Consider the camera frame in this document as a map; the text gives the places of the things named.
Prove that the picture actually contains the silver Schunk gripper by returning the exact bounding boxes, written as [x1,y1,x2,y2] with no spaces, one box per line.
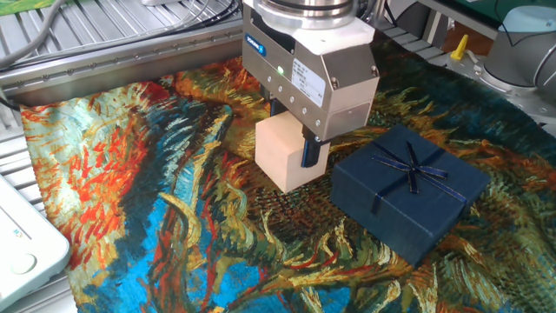
[241,3,381,169]

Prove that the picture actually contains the plain wooden cube block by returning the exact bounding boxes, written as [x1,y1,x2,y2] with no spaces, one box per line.
[254,110,331,194]

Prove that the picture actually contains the white gripper adapter plate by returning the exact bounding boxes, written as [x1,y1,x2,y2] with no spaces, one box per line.
[249,7,377,57]

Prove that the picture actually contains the silver force torque sensor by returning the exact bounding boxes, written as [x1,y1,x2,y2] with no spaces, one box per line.
[242,0,361,30]

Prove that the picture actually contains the sunflower painting print cloth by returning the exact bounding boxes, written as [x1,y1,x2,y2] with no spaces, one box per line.
[19,19,556,313]

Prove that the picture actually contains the blue gift box with ribbon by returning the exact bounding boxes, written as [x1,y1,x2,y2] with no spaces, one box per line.
[329,123,493,268]

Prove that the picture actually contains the grey aluminium bar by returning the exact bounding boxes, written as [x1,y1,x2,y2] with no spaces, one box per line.
[423,8,455,50]

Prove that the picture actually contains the yellow plastic clip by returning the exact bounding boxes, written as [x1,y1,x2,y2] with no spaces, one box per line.
[449,34,470,62]

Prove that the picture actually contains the white plastic device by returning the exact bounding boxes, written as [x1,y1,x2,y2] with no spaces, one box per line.
[0,173,72,312]

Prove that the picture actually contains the green printed cloth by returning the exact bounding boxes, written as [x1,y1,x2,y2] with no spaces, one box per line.
[0,0,56,17]

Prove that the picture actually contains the black table cables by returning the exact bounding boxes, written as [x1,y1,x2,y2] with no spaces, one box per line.
[129,0,243,43]

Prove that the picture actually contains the aluminium table rail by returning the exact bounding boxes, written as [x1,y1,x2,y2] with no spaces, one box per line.
[0,17,244,108]

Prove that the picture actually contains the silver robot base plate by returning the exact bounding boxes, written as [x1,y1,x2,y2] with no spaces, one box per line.
[447,50,556,128]

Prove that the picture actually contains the thick grey cable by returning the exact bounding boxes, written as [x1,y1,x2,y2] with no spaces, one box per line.
[0,0,70,70]

